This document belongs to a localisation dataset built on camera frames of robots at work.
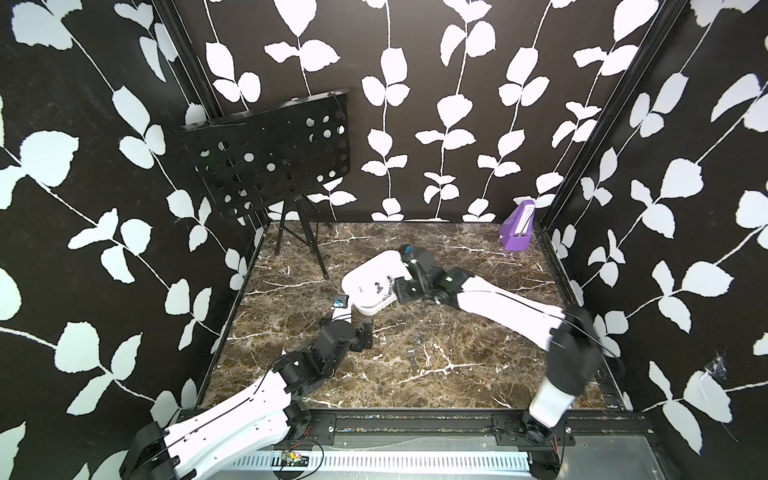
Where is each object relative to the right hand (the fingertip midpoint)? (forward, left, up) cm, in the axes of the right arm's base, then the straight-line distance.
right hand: (394, 283), depth 84 cm
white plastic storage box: (+8, +9, -16) cm, 20 cm away
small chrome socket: (+8, +5, -15) cm, 18 cm away
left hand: (-9, +9, -2) cm, 13 cm away
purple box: (+29, -45, -8) cm, 54 cm away
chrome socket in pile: (-16, -6, -17) cm, 24 cm away
